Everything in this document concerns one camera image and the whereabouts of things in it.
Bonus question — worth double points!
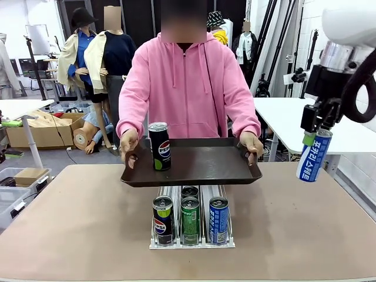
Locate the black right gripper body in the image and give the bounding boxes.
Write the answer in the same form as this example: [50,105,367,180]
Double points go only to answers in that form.
[304,64,353,102]

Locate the blue Pocari can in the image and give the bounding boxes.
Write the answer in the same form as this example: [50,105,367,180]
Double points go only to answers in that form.
[296,128,333,183]
[209,196,230,246]

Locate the dark brown serving tray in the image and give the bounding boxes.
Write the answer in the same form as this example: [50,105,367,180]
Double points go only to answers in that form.
[120,137,263,188]

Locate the black Pepsi can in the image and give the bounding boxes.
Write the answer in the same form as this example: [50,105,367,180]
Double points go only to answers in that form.
[147,122,172,172]
[152,195,175,246]

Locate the person's left forearm pink sleeve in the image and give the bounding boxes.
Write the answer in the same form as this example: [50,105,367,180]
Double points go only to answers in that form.
[226,95,262,139]

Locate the person's right forearm pink sleeve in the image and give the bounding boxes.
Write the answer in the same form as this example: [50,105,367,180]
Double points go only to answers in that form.
[116,95,145,139]

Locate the person in pink hoodie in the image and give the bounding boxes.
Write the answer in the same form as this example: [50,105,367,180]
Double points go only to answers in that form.
[116,0,262,165]

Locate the person's left hand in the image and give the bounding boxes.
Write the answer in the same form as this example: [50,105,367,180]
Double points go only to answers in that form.
[239,131,264,167]

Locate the person's right hand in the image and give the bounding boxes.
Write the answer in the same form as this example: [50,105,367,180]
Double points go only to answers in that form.
[119,128,139,170]

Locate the white table with round leg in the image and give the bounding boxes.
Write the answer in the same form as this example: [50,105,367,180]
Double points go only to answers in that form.
[0,99,55,169]

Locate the large white table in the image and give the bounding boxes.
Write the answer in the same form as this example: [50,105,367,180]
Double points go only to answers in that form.
[253,97,376,179]

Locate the small brown cardboard box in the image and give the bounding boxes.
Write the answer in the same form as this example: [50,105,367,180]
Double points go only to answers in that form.
[14,167,49,188]

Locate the large cardboard box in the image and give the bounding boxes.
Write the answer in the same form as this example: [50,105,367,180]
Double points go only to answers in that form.
[5,109,86,149]

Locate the black light stand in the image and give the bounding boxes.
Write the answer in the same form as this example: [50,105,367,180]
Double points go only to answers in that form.
[299,28,320,99]

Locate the clear plastic storage bin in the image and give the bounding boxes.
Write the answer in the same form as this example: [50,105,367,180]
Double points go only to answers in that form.
[0,167,53,195]
[0,186,32,233]

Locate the mannequin in grey hoodie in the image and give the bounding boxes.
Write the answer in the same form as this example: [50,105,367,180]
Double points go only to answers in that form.
[0,32,22,100]

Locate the black tripod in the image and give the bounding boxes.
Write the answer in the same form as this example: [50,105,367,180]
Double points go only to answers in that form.
[23,35,48,101]

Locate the black stand bundle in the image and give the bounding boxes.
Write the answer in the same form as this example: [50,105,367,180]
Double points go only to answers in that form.
[249,0,298,99]

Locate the seated mannequin light blue clothes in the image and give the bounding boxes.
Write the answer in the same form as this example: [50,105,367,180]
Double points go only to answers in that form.
[73,110,115,155]

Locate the white board panel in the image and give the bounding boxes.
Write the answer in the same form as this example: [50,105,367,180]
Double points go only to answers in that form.
[25,24,51,56]

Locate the mannequin white shirt black jacket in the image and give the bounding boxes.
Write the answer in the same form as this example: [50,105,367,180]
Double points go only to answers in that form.
[231,20,258,88]

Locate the mannequin black hat blue shirt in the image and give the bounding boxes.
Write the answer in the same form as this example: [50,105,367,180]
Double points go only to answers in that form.
[57,7,99,103]

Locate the mannequin cream jacket grey trousers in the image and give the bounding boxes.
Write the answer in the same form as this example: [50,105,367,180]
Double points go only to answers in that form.
[84,5,137,151]

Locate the mannequin yellow hoodie bucket hat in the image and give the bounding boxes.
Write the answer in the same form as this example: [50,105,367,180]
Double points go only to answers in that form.
[206,11,233,47]

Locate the white can dispenser rack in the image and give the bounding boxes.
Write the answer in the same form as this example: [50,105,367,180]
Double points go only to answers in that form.
[149,184,236,250]

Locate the green soda can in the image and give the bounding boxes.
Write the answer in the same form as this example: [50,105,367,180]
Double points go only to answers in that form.
[181,186,200,201]
[180,196,201,246]

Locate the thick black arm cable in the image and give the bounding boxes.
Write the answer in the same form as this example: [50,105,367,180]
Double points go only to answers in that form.
[341,54,376,123]

